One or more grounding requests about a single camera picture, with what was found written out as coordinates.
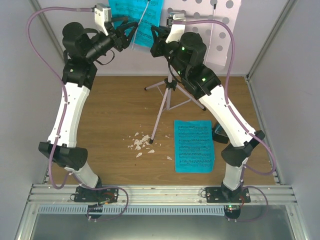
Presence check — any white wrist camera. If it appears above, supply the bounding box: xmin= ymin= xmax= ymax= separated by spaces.
xmin=165 ymin=11 xmax=186 ymax=44
xmin=93 ymin=3 xmax=112 ymax=36

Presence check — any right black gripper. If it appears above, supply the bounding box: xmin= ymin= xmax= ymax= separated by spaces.
xmin=150 ymin=25 xmax=189 ymax=78

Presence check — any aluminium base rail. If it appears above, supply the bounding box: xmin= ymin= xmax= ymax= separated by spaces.
xmin=27 ymin=185 xmax=297 ymax=216

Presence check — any black metronome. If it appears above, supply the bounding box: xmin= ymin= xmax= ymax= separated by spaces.
xmin=212 ymin=123 xmax=229 ymax=144

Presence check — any white music stand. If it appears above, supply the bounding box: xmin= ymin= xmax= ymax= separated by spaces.
xmin=129 ymin=0 xmax=243 ymax=144

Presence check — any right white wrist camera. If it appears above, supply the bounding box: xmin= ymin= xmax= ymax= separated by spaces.
xmin=165 ymin=11 xmax=186 ymax=44

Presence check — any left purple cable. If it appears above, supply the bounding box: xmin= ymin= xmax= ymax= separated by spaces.
xmin=26 ymin=6 xmax=97 ymax=190

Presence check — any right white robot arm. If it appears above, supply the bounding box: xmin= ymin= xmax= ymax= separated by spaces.
xmin=150 ymin=25 xmax=265 ymax=203

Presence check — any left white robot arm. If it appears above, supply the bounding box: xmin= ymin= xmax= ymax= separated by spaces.
xmin=38 ymin=17 xmax=138 ymax=202

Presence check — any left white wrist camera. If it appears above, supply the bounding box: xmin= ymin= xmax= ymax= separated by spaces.
xmin=93 ymin=3 xmax=112 ymax=36

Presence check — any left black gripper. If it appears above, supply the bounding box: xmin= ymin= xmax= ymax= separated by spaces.
xmin=85 ymin=16 xmax=139 ymax=62

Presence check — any cyan sheet music page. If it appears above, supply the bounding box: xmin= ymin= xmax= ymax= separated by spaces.
xmin=108 ymin=0 xmax=164 ymax=48
xmin=174 ymin=120 xmax=215 ymax=174

